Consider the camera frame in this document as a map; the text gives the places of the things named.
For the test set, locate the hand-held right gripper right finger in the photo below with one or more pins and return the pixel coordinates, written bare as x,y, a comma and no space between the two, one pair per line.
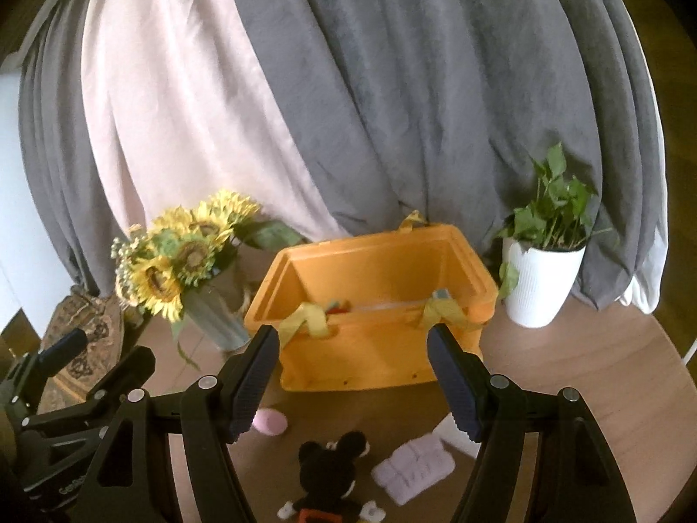
454,387

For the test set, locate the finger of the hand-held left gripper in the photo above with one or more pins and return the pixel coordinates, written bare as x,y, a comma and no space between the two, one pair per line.
62,350
122,373

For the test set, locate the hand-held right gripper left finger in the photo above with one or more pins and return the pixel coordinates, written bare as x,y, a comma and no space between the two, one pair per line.
253,381

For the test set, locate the orange plastic crate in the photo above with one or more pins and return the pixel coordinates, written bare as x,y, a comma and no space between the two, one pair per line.
359,354

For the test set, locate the black mouse plush toy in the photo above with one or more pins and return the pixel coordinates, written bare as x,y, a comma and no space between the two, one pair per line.
326,474

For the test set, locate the patterned brown cushion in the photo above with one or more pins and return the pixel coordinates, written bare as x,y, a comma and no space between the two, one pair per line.
81,321

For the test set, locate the pink round puff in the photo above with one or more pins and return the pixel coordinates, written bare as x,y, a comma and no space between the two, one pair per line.
270,423

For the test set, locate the white paper napkin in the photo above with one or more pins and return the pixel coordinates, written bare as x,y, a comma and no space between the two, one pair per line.
454,436

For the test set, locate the grey-green ribbed vase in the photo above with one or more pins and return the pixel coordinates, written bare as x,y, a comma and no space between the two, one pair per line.
218,318

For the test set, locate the purple knitted cloth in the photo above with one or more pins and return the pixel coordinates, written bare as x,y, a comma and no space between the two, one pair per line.
414,468

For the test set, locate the white ribbed plant pot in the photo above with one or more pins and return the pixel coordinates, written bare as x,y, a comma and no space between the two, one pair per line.
539,286

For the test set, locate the sunflower bouquet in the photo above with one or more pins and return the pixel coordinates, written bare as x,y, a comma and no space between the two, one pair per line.
179,250

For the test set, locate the grey curtain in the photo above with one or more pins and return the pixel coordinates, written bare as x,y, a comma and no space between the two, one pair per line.
424,92
60,174

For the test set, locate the green houseplant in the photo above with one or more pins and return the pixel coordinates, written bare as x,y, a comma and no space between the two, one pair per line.
550,212

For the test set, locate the white curtain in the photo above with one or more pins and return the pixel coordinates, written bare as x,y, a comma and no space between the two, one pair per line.
648,261

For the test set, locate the pink curtain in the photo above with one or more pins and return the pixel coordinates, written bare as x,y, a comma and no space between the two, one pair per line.
174,109

